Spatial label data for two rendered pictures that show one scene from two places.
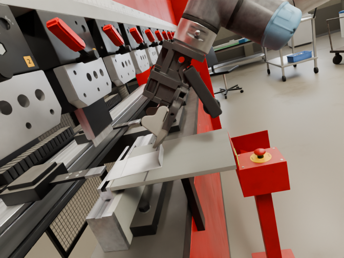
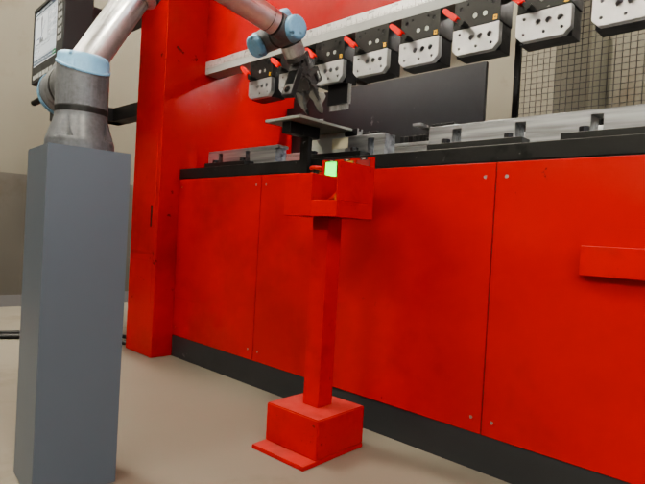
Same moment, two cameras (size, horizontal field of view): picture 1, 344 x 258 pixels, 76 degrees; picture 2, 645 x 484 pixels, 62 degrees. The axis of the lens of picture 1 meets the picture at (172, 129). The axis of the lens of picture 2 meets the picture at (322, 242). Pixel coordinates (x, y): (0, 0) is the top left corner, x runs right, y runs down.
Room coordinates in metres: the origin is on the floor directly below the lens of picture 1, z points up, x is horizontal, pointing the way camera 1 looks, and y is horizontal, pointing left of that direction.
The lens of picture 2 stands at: (1.48, -1.62, 0.62)
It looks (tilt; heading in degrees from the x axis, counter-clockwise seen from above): 1 degrees down; 120
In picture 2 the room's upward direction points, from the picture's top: 3 degrees clockwise
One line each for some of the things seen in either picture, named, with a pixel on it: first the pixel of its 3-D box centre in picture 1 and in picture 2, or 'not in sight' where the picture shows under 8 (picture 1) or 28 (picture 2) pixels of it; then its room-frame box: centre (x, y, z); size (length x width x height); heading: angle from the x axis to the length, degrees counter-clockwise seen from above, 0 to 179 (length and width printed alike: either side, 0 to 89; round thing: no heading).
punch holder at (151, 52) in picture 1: (142, 48); (482, 29); (1.06, 0.02, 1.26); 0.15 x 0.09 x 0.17; 166
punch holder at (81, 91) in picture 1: (66, 64); (335, 63); (0.47, 0.16, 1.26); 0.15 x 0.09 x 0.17; 166
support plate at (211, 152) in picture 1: (174, 156); (309, 125); (0.46, 0.01, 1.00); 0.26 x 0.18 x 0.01; 76
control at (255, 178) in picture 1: (255, 158); (329, 186); (0.72, -0.27, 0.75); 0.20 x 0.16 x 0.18; 168
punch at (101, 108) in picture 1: (97, 119); (339, 97); (0.50, 0.16, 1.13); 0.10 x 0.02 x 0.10; 166
